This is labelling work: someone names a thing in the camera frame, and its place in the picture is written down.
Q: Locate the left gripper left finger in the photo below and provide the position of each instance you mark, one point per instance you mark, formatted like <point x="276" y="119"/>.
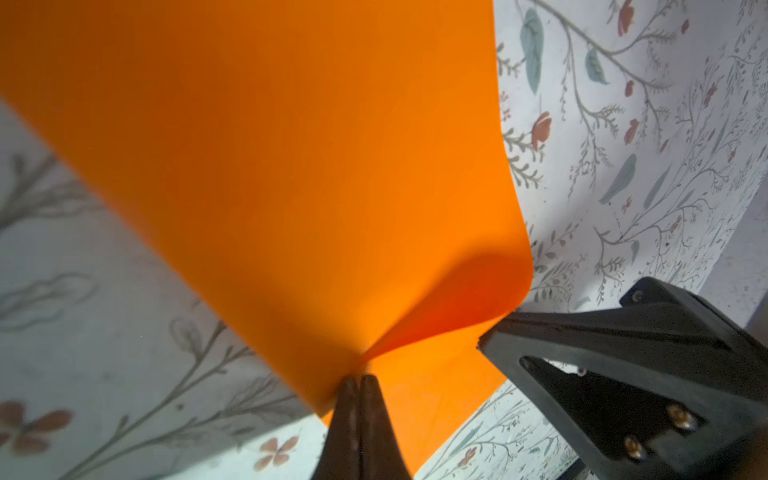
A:
<point x="340" y="457"/>

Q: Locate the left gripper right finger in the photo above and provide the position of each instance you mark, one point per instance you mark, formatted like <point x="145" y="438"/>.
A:
<point x="380" y="456"/>

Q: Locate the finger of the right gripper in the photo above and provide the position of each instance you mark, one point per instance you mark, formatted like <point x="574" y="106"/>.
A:
<point x="663" y="387"/>

